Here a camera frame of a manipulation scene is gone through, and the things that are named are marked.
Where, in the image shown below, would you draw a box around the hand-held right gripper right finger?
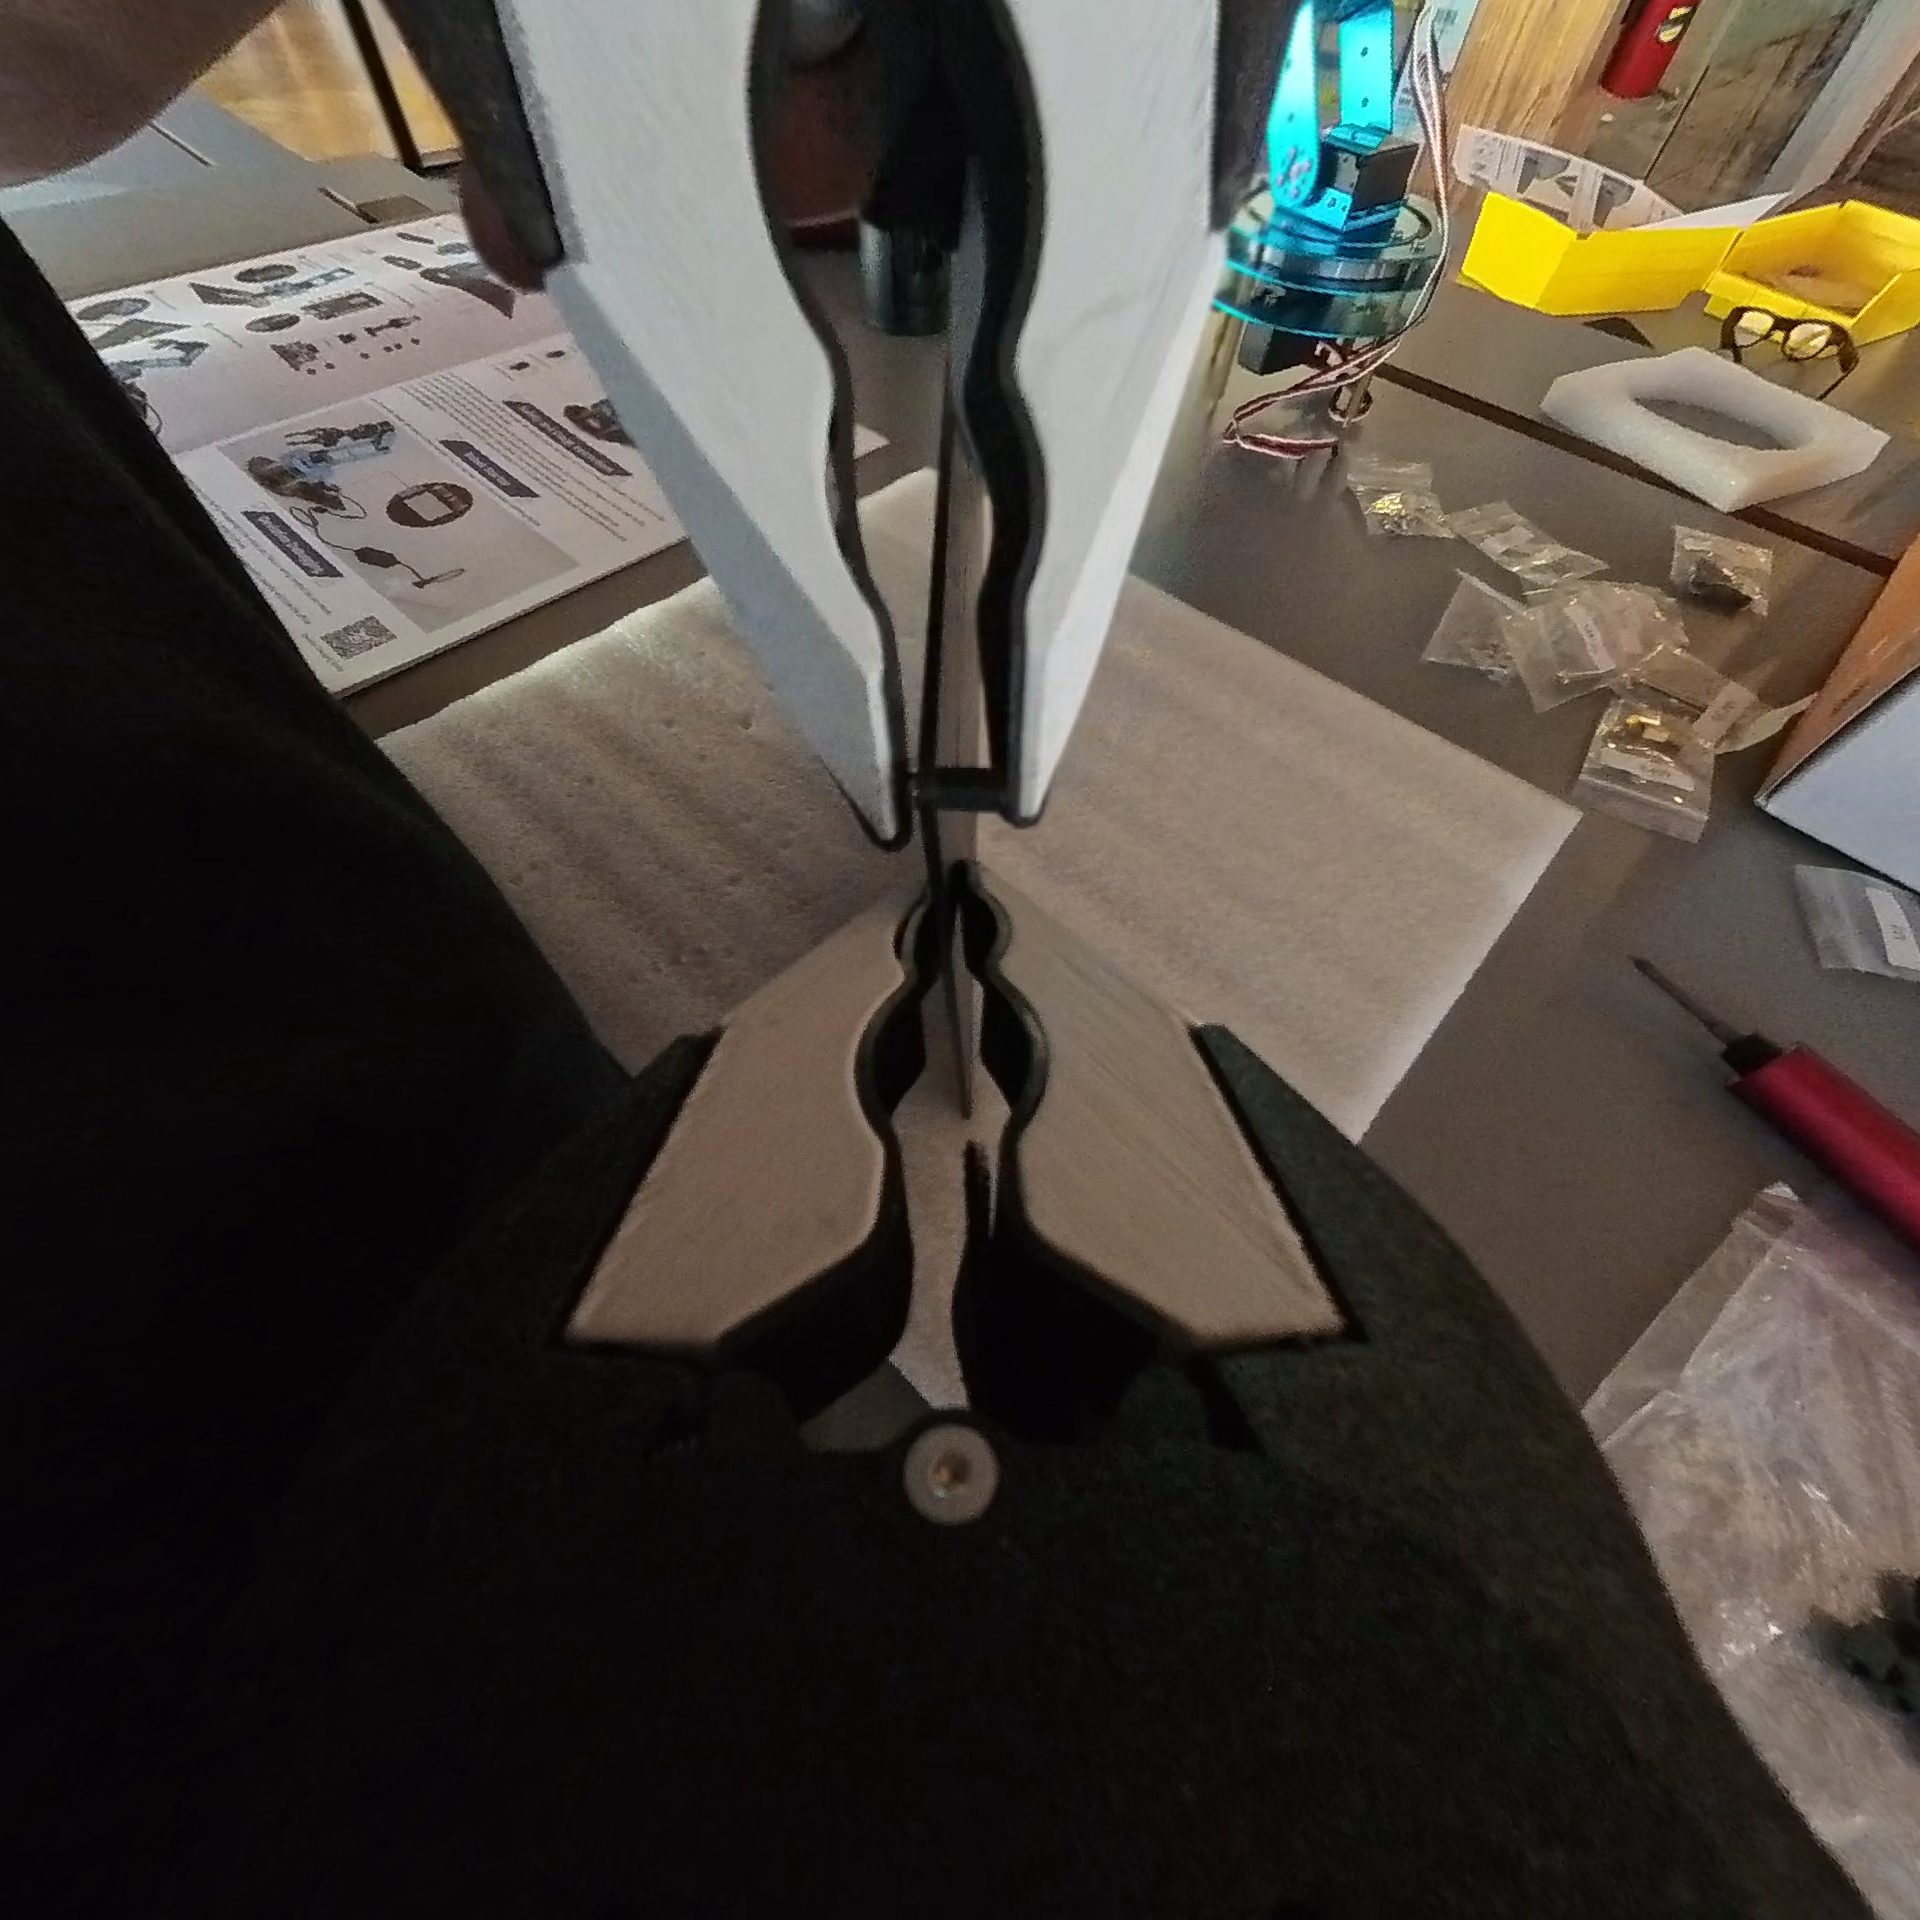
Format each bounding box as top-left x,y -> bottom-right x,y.
958,863 -> 1344,1359

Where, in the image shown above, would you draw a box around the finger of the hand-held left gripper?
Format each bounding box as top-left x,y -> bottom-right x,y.
971,0 -> 1226,826
497,0 -> 916,845

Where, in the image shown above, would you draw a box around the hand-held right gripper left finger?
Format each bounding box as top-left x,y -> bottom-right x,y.
568,885 -> 939,1359

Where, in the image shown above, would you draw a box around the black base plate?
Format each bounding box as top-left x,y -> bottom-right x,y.
922,193 -> 980,1125

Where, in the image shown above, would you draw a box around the instruction booklet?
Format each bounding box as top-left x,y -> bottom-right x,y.
66,210 -> 886,699

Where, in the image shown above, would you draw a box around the cluster of screws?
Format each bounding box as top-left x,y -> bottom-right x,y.
1808,1567 -> 1920,1689

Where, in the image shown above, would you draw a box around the person's left forearm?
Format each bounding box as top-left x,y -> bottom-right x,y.
0,0 -> 324,189

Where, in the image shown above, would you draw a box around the white foam sheet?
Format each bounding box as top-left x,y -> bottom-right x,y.
376,464 -> 1584,1442

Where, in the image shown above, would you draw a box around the yellow plastic bin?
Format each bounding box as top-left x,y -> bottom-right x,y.
1458,191 -> 1787,317

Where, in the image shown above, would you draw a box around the white printed paper strip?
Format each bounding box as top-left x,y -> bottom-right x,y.
1464,128 -> 1673,226

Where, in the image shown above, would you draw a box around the wooden pillar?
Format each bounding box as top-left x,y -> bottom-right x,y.
1448,0 -> 1629,160

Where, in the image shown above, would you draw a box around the white foam insert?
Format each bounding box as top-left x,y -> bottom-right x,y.
1544,344 -> 1894,513

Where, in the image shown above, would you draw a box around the person's black clothing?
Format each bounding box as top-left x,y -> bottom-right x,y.
0,223 -> 633,1920

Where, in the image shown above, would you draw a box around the pile of small screw bags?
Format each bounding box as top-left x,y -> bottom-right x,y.
1346,455 -> 1794,851

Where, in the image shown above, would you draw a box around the red fire extinguisher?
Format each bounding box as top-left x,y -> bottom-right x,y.
1605,0 -> 1705,97

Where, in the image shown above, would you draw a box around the large clear plastic bag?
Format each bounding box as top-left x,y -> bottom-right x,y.
1581,1183 -> 1920,1920

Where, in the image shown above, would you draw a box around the small bag of black parts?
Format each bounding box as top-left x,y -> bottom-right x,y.
1668,525 -> 1777,613

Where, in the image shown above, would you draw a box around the black eyeglasses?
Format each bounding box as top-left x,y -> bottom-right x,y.
1716,298 -> 1862,400

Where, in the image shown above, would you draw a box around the magenta electric screwdriver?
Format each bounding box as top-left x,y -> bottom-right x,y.
1632,957 -> 1920,1254

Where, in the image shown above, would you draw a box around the yellow folded card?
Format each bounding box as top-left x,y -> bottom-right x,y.
1705,201 -> 1920,350

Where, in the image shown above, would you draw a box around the small labelled nut bag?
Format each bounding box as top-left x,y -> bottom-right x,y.
1794,866 -> 1920,976

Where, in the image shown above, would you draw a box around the orange and white cardboard box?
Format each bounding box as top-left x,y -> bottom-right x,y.
1756,569 -> 1920,903

